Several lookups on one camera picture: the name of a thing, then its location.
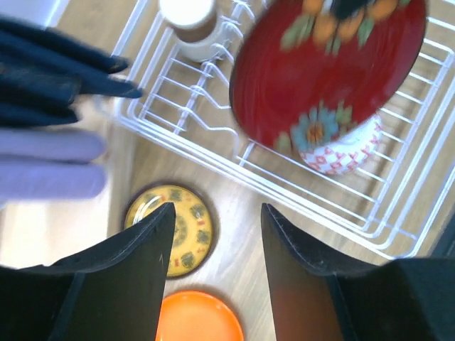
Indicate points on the yellow patterned small plate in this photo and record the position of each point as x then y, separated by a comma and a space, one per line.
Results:
196, 227

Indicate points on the lilac hanging cloth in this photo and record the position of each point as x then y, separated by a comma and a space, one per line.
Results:
42, 164

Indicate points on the orange plate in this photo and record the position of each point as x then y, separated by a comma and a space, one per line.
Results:
198, 316

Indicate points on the navy hanging cloth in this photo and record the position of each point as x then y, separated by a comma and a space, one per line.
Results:
43, 72

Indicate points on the white brown metal cup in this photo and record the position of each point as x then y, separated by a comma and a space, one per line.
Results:
197, 25

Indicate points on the red floral plate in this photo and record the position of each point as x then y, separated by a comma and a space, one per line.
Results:
309, 72

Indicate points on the red white patterned bowl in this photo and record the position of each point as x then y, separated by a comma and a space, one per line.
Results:
347, 153

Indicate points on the white wire dish rack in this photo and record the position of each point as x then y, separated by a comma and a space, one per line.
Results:
388, 186

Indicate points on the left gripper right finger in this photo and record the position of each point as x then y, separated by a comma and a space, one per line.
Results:
320, 293

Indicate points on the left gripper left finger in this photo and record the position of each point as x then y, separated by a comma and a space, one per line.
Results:
110, 291

